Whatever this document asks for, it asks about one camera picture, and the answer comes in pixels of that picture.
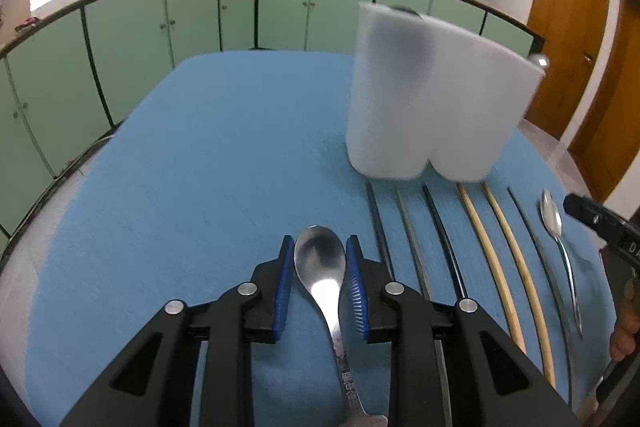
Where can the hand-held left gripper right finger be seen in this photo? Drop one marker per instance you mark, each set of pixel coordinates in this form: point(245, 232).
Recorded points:
point(356, 287)

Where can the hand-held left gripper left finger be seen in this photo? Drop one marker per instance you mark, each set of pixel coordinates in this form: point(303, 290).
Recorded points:
point(285, 287)

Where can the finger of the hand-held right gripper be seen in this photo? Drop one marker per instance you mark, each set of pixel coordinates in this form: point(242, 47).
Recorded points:
point(592, 217)

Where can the small metal spoon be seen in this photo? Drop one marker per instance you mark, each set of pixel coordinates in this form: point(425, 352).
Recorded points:
point(550, 214)

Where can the large metal spoon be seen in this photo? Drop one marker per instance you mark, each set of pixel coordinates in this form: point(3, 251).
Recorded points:
point(320, 257)

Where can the thin dark chopstick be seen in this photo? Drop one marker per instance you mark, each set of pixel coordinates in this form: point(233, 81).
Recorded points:
point(542, 257)

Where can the light wooden chopstick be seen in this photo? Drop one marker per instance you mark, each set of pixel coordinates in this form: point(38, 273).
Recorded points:
point(520, 277)
point(487, 252)

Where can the black chopstick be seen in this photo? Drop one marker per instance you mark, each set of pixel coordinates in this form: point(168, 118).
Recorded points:
point(445, 242)

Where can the white plastic utensil holder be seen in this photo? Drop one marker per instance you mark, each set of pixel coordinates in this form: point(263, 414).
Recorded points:
point(450, 107)

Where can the person's right hand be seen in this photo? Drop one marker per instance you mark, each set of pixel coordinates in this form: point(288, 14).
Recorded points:
point(627, 327)

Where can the wooden door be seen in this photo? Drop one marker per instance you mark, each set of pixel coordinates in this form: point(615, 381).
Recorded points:
point(565, 32)
point(615, 107)

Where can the blue mat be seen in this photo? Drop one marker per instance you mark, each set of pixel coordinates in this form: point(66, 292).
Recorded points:
point(200, 182)

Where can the green base cabinets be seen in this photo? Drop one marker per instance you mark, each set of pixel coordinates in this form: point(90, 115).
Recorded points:
point(125, 47)

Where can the pink cloth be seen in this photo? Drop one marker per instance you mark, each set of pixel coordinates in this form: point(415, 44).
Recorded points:
point(26, 23)

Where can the cardboard box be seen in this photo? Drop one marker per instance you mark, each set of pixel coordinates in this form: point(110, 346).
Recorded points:
point(15, 2)

